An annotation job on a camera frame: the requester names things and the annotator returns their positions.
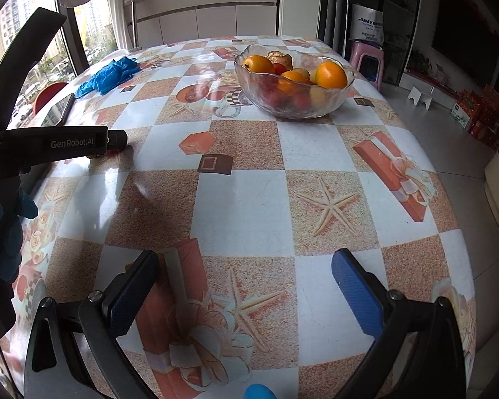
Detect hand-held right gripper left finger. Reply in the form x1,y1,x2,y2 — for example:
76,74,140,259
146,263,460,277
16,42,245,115
24,249,161,399

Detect red chair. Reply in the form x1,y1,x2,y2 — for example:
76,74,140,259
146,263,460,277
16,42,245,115
33,82,69,115

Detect person's right hand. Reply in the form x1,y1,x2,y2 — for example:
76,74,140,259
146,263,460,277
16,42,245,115
244,383,276,399

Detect pink plastic stool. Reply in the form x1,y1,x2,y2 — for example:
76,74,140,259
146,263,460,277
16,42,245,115
349,41,385,89

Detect white paper bag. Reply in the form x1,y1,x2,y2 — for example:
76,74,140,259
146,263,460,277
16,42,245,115
351,4,385,46

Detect tan fruit peel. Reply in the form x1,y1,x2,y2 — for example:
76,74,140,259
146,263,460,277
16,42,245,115
266,51,294,68

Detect orange in bowl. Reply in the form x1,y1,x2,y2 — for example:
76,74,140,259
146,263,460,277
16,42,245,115
242,55,275,74
278,70,307,92
315,61,348,90

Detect pale yellow fruit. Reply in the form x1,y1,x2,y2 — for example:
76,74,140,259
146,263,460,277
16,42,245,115
310,85,331,111

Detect stack of red boxes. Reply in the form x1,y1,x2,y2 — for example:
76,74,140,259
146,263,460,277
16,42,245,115
457,86,499,147

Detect dark window frame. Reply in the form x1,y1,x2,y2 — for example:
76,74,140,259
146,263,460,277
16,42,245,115
60,6,92,75

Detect dark wall television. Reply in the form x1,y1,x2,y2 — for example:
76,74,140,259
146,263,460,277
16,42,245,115
431,0,499,80

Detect white cabinet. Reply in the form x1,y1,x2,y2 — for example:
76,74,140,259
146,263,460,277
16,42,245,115
122,0,281,48

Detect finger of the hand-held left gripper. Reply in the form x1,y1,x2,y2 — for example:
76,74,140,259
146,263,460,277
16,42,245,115
107,130,129,150

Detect phone in red case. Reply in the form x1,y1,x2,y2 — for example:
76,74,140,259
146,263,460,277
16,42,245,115
45,93,76,127

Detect clear glass bowl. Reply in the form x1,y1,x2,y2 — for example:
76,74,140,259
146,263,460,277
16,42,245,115
234,44,355,120

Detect crumpled blue gloves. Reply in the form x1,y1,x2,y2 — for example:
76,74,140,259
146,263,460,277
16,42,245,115
75,56,141,96

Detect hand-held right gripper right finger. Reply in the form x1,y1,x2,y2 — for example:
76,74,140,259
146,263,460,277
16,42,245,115
332,248,468,399

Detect person's left hand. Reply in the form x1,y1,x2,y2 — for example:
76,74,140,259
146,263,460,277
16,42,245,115
0,187,39,284

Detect small white step stool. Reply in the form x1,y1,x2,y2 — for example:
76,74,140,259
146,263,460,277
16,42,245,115
408,85,436,111

